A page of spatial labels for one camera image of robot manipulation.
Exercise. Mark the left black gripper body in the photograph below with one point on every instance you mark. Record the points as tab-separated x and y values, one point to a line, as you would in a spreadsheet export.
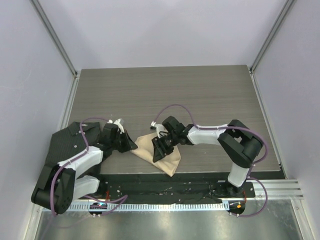
120	143

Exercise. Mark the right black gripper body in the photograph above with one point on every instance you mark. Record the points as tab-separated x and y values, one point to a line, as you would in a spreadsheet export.
169	142

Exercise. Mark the beige cloth napkin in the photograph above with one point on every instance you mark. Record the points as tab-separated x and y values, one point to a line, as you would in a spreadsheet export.
145	151

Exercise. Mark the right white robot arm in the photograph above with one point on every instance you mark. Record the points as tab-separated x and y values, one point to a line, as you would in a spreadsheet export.
240	143

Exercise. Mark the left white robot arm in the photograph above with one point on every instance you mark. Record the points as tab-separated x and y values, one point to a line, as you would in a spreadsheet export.
69	169

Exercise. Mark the dark striped button shirt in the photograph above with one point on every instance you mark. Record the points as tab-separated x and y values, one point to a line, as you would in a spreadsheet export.
68	142

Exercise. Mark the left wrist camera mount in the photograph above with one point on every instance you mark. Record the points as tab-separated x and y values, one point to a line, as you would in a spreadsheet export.
119	122

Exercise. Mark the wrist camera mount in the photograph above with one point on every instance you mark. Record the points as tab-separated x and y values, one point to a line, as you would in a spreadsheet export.
159	128
119	122

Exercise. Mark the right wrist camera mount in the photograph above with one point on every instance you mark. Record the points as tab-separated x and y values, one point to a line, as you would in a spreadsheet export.
159	128

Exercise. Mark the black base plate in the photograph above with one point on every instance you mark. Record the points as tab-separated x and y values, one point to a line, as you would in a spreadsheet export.
182	188

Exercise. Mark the white slotted cable duct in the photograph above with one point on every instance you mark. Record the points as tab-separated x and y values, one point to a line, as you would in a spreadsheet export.
98	207

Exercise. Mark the aluminium front rail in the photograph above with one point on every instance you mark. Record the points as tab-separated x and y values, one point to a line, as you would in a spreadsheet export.
282	189

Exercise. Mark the left aluminium frame post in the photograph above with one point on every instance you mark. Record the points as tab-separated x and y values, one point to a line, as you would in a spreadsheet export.
53	35

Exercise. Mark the aluminium frame post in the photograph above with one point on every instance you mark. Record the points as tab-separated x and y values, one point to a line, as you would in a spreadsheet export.
53	35
280	19

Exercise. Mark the right aluminium frame post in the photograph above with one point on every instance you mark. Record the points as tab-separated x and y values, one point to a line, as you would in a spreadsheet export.
280	19

